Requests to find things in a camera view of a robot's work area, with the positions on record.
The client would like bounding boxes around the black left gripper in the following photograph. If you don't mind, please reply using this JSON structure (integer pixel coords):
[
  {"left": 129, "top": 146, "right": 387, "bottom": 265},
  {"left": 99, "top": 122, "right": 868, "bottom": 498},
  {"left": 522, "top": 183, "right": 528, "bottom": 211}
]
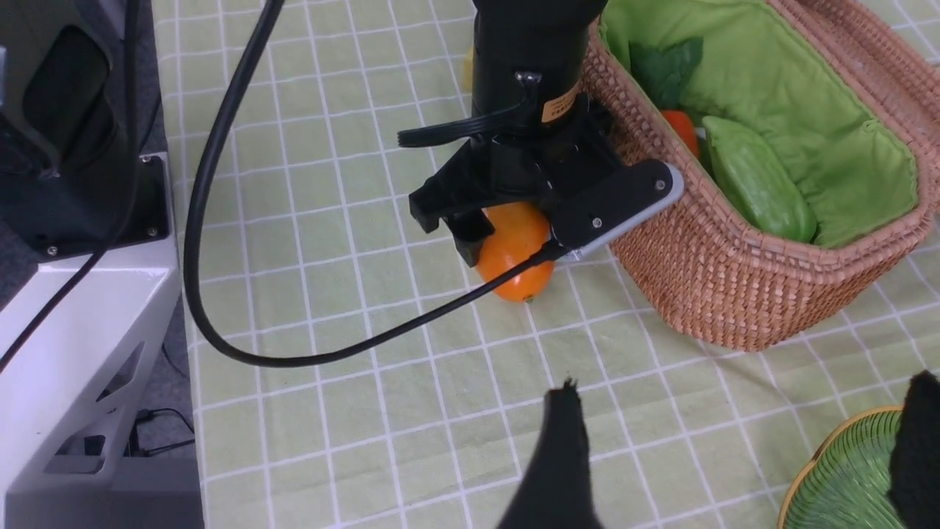
[{"left": 408, "top": 95, "right": 625, "bottom": 268}]

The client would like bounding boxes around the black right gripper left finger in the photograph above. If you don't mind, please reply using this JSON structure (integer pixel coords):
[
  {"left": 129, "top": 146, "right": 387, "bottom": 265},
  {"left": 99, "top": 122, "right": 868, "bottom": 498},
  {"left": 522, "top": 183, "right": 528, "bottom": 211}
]
[{"left": 497, "top": 378, "right": 602, "bottom": 528}]

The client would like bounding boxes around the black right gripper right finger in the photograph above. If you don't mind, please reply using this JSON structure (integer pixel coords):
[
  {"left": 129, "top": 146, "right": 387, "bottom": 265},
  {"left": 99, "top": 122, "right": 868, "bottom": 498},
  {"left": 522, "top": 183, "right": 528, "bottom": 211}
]
[{"left": 887, "top": 370, "right": 939, "bottom": 528}]

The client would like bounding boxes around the orange yellow toy mango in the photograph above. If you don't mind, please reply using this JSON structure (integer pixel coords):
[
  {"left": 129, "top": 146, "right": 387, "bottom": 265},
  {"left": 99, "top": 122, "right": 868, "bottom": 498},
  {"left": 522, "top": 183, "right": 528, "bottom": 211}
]
[{"left": 475, "top": 202, "right": 555, "bottom": 303}]

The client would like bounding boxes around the red orange toy carrot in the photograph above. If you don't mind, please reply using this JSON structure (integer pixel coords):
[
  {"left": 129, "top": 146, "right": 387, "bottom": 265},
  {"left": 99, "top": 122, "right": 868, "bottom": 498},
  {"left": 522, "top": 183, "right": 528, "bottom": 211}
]
[{"left": 629, "top": 36, "right": 703, "bottom": 159}]

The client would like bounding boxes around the green toy cucumber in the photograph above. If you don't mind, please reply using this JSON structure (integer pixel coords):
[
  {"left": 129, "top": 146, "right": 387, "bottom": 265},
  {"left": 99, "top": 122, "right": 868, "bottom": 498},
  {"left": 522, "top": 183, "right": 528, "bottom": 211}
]
[{"left": 702, "top": 116, "right": 818, "bottom": 243}]

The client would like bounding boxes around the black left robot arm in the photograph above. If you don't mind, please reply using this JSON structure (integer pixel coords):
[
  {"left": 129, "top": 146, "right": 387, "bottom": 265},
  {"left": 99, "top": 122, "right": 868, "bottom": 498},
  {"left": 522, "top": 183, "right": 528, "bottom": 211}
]
[{"left": 397, "top": 1, "right": 624, "bottom": 267}]

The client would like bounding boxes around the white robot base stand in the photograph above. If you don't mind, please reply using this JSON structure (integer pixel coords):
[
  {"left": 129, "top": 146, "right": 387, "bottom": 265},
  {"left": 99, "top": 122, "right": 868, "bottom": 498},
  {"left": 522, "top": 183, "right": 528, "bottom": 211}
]
[{"left": 0, "top": 151, "right": 206, "bottom": 529}]

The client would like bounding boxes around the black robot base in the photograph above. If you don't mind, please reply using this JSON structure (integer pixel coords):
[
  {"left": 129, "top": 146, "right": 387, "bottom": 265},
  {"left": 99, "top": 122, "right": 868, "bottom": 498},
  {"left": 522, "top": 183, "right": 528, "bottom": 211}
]
[{"left": 1, "top": 1, "right": 169, "bottom": 261}]

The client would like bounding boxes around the green glass leaf plate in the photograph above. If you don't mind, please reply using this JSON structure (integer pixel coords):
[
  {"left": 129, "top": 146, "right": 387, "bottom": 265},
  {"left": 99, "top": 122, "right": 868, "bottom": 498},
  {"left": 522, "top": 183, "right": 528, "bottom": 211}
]
[{"left": 778, "top": 406, "right": 904, "bottom": 528}]

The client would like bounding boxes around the yellow foam cube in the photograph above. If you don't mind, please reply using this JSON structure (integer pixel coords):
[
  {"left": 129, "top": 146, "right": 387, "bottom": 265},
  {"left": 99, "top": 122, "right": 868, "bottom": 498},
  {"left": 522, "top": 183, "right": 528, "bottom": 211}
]
[{"left": 460, "top": 46, "right": 474, "bottom": 93}]

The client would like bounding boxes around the green checkered tablecloth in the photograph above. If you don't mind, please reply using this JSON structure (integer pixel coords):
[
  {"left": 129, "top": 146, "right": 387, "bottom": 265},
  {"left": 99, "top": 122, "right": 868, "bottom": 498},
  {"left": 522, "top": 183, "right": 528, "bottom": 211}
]
[{"left": 186, "top": 1, "right": 938, "bottom": 528}]

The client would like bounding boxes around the woven wicker basket green lining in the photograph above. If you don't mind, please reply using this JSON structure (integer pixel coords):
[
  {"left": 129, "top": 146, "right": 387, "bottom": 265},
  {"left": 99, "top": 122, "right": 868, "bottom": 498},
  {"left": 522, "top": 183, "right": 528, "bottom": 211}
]
[{"left": 583, "top": 1, "right": 938, "bottom": 351}]

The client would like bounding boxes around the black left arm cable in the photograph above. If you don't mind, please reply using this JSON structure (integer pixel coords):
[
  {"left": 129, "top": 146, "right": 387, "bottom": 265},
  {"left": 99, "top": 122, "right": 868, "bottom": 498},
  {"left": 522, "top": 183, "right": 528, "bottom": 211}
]
[{"left": 182, "top": 0, "right": 566, "bottom": 368}]

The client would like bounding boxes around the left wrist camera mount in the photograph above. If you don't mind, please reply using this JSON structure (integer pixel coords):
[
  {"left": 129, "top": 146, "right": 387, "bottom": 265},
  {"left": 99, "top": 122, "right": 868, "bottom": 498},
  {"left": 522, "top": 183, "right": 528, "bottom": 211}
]
[{"left": 549, "top": 159, "right": 685, "bottom": 262}]

